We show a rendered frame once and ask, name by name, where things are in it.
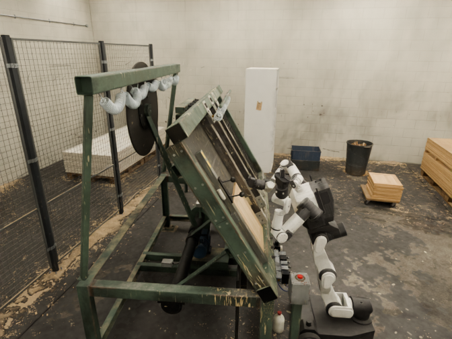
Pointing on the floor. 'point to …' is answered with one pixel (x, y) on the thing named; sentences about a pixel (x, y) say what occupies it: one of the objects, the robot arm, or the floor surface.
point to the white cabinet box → (261, 114)
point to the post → (294, 321)
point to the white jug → (278, 323)
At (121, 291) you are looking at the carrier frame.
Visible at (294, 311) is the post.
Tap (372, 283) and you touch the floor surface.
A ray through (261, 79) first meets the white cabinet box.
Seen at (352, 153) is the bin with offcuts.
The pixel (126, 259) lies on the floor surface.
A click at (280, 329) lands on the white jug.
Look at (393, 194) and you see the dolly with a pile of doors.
